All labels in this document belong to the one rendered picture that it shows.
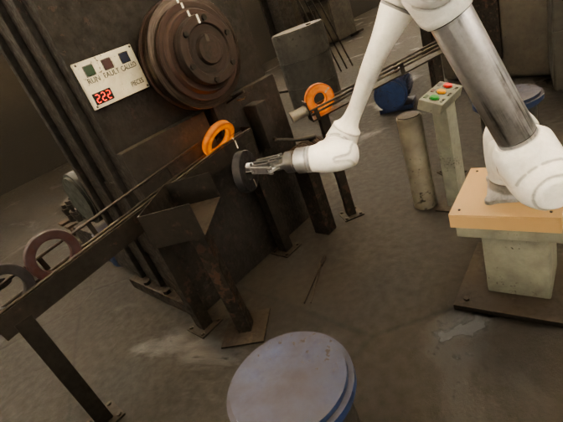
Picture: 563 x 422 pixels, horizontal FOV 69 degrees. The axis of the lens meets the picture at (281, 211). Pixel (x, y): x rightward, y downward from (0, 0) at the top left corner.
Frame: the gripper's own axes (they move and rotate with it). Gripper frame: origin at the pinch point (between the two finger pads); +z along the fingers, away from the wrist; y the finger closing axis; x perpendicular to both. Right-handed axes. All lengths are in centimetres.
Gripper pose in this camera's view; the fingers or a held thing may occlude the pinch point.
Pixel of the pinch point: (244, 167)
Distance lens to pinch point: 149.6
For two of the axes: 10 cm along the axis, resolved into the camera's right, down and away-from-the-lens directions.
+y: 3.1, -5.3, 7.9
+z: -9.1, 0.7, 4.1
